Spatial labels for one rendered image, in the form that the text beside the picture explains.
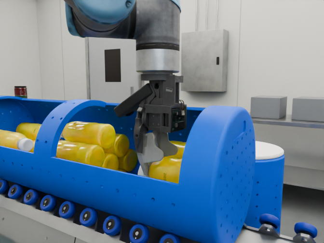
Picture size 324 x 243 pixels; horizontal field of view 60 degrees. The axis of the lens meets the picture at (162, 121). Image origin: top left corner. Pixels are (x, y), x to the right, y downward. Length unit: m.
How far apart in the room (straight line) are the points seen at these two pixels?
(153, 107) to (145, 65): 0.08
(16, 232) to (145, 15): 0.69
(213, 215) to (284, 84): 3.41
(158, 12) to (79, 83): 5.06
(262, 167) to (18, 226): 0.77
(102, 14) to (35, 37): 6.10
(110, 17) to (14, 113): 0.84
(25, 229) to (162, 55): 0.62
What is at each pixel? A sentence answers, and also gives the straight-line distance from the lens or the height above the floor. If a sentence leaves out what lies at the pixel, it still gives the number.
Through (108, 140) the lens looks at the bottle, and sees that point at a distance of 0.76.
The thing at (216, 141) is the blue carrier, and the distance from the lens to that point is 0.48.
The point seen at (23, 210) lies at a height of 0.92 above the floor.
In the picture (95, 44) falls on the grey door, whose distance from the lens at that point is 5.25.
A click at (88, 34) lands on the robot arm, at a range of 0.57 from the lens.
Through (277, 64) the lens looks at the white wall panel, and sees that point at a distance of 3.85.
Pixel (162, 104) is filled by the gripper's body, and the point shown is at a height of 1.24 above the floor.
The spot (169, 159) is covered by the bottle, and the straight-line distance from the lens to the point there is 0.59.
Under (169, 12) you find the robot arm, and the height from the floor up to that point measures 1.41.
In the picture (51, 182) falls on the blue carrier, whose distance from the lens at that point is 0.75.
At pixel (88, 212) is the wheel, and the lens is 0.72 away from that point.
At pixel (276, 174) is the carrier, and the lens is 1.06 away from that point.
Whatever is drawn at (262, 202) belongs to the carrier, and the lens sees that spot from 1.05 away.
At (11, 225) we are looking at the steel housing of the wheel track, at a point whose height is 0.87.
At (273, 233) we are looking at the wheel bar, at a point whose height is 0.94.
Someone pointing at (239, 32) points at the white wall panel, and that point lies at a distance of 4.01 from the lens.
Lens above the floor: 1.28
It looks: 8 degrees down
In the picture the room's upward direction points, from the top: straight up
